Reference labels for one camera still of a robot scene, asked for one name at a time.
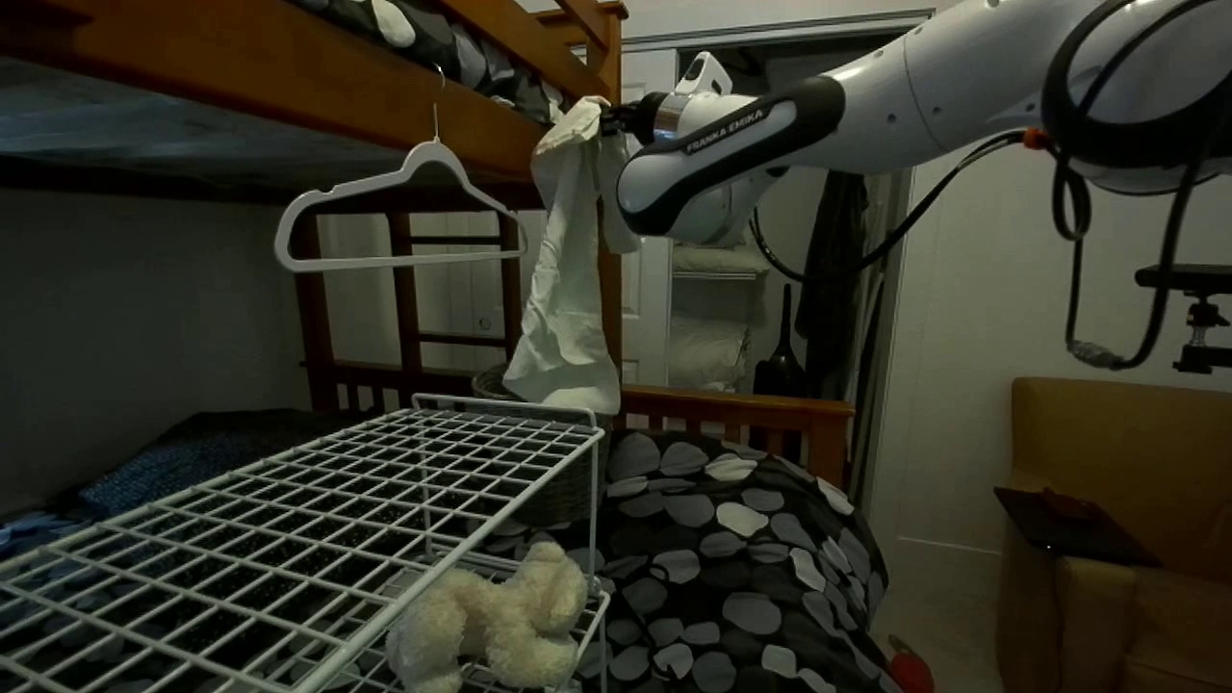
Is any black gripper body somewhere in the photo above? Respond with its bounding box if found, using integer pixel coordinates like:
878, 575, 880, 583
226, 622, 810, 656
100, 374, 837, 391
597, 98, 662, 150

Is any white cloth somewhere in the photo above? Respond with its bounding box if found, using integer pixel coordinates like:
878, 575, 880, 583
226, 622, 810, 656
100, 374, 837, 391
497, 94, 648, 421

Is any dotted bedding on bunk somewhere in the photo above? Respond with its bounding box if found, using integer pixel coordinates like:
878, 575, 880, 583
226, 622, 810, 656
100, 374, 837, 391
293, 0, 610, 139

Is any folded white closet bedding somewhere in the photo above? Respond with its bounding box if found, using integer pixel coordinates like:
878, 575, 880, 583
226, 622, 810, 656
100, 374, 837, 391
666, 240, 779, 288

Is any white plastic clothes hanger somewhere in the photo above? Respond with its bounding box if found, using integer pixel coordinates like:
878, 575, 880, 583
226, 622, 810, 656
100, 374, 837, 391
270, 68, 528, 277

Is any stacked white closet linen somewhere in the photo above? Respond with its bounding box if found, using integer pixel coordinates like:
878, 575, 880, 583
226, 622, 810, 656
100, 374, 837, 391
666, 311, 766, 391

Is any black polka dot hamper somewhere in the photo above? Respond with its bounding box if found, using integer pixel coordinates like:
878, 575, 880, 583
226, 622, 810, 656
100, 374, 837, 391
484, 426, 897, 693

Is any cream plush toy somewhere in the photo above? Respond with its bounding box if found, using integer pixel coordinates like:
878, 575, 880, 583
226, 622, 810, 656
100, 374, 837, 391
381, 537, 597, 693

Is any tan armchair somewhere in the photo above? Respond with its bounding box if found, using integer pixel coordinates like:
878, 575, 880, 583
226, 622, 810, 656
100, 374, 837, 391
996, 374, 1232, 693

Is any blue bed sheet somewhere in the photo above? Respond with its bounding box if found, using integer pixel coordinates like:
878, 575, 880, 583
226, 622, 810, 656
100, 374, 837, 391
0, 403, 349, 563

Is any red round object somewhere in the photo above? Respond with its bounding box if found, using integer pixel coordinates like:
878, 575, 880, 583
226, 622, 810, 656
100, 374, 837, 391
880, 640, 943, 693

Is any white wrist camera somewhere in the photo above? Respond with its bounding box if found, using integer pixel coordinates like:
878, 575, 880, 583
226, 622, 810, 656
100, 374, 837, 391
657, 49, 741, 131

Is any wooden bunk bed frame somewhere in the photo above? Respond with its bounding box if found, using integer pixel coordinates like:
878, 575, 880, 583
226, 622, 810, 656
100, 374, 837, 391
0, 0, 857, 486

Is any black long handled dustpan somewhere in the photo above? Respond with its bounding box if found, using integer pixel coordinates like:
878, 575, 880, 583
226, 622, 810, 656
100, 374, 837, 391
752, 280, 814, 399

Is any thin black cable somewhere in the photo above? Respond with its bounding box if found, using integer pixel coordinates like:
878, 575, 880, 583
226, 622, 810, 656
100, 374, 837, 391
746, 125, 1049, 280

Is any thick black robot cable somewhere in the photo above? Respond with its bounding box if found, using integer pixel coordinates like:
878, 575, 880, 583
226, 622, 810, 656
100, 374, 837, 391
1040, 0, 1219, 376

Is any white wire rack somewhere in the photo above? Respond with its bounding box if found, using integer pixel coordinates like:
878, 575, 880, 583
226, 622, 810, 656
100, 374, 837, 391
0, 390, 616, 693

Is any black camera on mount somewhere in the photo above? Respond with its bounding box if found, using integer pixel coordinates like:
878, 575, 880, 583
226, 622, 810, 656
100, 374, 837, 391
1131, 257, 1232, 376

